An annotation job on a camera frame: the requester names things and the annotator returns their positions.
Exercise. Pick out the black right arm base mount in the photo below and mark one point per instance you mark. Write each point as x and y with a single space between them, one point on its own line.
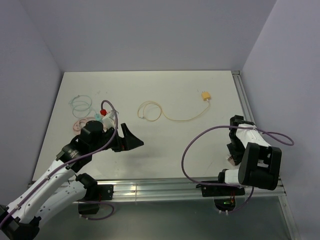
224 196

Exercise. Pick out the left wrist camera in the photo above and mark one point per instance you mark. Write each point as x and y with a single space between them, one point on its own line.
108 118

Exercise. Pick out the yellow plug adapter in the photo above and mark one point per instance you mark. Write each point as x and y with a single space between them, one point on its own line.
206 96

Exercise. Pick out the teal plug adapter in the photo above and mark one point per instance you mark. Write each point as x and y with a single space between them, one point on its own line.
98 117

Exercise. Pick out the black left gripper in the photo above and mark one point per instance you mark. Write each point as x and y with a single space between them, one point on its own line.
131 141

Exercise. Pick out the pink plug adapter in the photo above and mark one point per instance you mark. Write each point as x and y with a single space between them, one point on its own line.
231 160

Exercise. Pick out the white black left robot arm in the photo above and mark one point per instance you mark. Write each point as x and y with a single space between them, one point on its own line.
62 184

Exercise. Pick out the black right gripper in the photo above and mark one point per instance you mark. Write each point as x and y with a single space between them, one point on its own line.
237 156

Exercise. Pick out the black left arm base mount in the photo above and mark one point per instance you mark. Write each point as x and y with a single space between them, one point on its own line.
100 197

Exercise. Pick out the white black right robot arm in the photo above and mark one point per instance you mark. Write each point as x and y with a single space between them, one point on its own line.
258 162

